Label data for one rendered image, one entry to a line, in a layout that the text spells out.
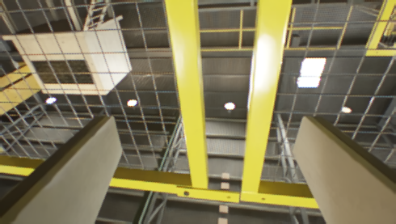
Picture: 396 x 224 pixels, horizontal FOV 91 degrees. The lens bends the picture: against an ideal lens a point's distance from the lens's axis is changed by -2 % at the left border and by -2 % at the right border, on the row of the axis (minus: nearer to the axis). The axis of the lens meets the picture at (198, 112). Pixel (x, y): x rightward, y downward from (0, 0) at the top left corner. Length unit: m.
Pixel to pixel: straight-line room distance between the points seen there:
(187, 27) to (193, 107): 0.18
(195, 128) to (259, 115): 0.16
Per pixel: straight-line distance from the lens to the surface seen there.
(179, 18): 0.39
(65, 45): 8.62
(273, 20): 0.39
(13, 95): 14.15
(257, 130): 0.50
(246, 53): 11.05
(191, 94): 0.45
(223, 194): 0.70
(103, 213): 12.10
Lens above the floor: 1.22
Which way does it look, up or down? 36 degrees up
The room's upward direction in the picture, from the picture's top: 175 degrees clockwise
